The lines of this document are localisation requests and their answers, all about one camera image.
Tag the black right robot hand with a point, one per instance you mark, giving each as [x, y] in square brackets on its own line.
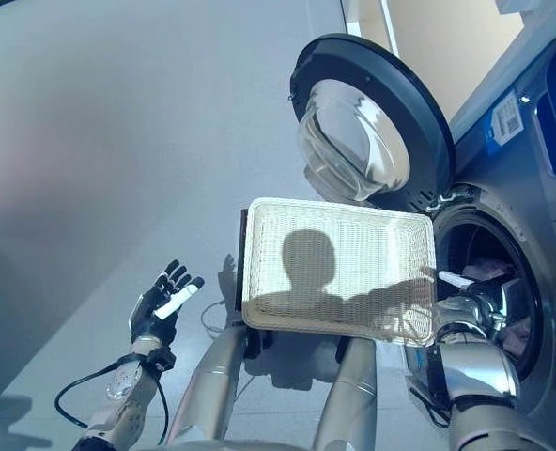
[489, 289]

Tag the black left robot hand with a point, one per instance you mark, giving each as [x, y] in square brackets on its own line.
[153, 319]

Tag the white garment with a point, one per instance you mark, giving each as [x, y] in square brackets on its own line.
[487, 270]

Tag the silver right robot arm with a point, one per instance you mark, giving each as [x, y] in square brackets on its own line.
[475, 366]

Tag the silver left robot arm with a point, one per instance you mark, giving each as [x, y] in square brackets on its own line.
[128, 399]

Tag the dark grey washing machine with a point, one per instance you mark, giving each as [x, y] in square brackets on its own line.
[555, 235]

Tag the round glass washing machine door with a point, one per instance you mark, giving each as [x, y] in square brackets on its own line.
[353, 122]

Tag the cream wicker laundry basket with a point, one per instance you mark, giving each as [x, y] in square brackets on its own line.
[376, 244]

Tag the blue and white label sticker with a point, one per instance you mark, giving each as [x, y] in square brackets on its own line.
[505, 122]

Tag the grey robot torso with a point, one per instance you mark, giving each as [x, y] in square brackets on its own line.
[264, 446]

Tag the silver right robot leg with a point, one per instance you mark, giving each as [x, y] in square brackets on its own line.
[348, 394]

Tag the white cabinet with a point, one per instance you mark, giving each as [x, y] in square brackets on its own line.
[423, 47]

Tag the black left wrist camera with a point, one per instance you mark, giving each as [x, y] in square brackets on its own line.
[163, 359]

